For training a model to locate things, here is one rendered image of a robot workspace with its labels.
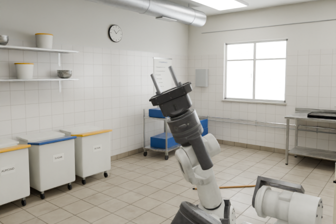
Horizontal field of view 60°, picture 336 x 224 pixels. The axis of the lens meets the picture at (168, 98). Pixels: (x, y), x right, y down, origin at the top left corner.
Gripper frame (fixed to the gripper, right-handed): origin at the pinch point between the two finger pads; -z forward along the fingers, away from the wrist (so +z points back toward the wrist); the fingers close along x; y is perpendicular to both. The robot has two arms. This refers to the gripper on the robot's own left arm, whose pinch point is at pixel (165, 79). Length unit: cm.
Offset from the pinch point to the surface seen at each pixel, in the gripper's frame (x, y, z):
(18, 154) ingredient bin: -238, -221, 33
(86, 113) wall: -217, -382, 33
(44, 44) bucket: -192, -311, -85
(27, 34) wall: -212, -316, -109
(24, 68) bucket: -218, -281, -62
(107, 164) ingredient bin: -195, -328, 114
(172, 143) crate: -121, -470, 163
